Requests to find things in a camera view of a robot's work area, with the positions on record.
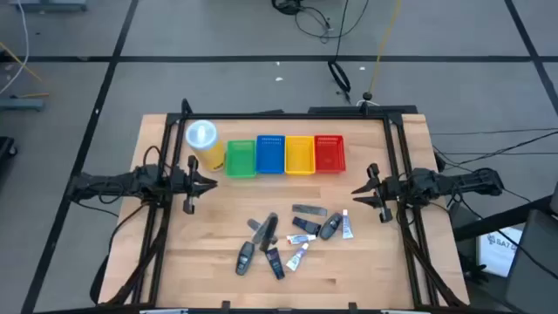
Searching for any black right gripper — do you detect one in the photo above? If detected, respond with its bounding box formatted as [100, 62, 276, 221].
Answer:
[351, 163, 419, 224]

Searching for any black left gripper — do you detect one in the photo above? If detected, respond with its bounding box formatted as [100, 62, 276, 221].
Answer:
[172, 155, 219, 215]

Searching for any dark grey deodorant stick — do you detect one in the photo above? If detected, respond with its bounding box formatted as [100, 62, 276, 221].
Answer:
[235, 241, 256, 276]
[319, 212, 344, 241]

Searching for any clear grey comb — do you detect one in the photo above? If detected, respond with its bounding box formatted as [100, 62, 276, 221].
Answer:
[291, 203, 329, 218]

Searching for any dark blue tube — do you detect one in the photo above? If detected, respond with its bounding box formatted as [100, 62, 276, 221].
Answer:
[291, 215, 323, 237]
[265, 247, 286, 281]

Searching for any yellow wipes canister white lid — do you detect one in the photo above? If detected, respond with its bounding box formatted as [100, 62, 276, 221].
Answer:
[185, 119, 226, 173]

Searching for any green plastic basket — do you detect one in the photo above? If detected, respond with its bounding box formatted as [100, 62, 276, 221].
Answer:
[224, 139, 257, 179]

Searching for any red plastic basket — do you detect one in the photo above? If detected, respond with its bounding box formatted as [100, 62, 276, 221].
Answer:
[313, 134, 347, 174]

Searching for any blue plastic basket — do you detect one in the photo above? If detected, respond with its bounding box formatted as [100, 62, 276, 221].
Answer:
[255, 134, 287, 175]

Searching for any yellow plastic basket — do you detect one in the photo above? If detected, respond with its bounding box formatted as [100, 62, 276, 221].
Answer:
[284, 135, 316, 176]

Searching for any black round pole cap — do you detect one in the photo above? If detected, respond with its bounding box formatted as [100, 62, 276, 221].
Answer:
[357, 91, 379, 115]

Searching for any black metal beam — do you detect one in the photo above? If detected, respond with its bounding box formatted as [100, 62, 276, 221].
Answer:
[453, 194, 558, 242]

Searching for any white printed box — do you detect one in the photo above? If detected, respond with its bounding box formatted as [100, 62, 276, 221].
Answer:
[477, 226, 524, 278]

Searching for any dark grey chair back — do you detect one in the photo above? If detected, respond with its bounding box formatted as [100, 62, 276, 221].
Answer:
[505, 208, 558, 314]

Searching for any grey metal floor base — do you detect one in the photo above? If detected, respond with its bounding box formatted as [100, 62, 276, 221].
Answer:
[0, 98, 47, 113]
[8, 0, 88, 13]

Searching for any black caster wheel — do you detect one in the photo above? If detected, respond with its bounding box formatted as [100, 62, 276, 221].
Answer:
[0, 136, 18, 165]

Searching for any black flat base plate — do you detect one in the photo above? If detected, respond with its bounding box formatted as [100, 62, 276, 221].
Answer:
[307, 105, 419, 116]

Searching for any black aluminium table frame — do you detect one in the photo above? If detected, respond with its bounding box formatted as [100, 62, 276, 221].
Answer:
[98, 99, 470, 310]

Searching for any black hanging looped cable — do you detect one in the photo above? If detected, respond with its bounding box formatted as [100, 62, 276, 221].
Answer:
[327, 0, 352, 104]

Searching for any thin black floor cable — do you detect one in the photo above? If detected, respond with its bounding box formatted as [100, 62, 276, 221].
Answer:
[433, 130, 558, 169]

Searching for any long yellow cable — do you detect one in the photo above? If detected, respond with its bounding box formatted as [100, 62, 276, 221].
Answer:
[368, 0, 403, 95]

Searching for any black coiled floor cable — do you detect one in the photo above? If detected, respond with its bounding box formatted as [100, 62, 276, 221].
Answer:
[270, 0, 371, 44]

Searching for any yellow floor cable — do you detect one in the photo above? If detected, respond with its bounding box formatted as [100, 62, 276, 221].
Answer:
[0, 41, 51, 99]

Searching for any white floor cable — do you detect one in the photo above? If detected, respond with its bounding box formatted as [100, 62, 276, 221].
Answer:
[0, 0, 31, 95]

